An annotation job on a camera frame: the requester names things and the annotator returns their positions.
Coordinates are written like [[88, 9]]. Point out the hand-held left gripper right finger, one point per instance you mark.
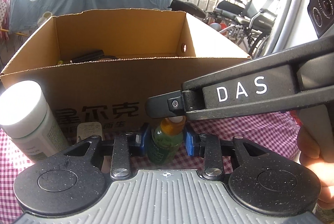
[[191, 141]]

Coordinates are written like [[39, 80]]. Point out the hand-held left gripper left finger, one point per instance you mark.
[[142, 140]]

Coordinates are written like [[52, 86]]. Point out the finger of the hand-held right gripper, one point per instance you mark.
[[161, 106]]

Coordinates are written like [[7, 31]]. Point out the green bottle with orange cap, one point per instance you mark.
[[164, 140]]

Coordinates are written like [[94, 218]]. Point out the brown cardboard box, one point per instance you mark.
[[104, 88]]

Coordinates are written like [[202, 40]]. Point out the black cylindrical object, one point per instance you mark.
[[88, 55]]

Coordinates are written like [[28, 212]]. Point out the person's right hand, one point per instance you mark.
[[323, 177]]

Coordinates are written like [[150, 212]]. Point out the pink checked blanket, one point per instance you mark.
[[261, 130]]

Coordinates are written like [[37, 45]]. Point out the small white label card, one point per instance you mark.
[[90, 130]]

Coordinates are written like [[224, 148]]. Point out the wheelchair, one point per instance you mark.
[[250, 15]]

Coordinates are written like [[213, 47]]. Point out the black cushioned seat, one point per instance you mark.
[[188, 7]]

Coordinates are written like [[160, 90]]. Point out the white pill bottle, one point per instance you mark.
[[28, 119]]

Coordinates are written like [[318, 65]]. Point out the white star-dotted cloth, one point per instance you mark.
[[2, 12]]

